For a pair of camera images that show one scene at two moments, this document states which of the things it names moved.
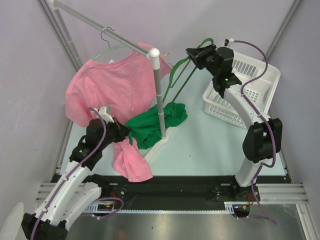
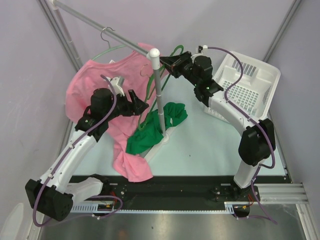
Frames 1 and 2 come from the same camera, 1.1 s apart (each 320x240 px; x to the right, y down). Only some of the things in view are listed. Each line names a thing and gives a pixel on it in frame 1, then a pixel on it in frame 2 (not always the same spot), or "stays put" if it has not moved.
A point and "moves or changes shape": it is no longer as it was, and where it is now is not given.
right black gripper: x=199 y=54 to x=177 y=61
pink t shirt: x=123 y=86 stays put
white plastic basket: x=261 y=91 stays put
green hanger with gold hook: x=187 y=79 to x=157 y=80
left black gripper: x=122 y=130 to x=135 y=108
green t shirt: x=144 y=129 moves or changes shape
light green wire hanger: x=110 y=48 stays put
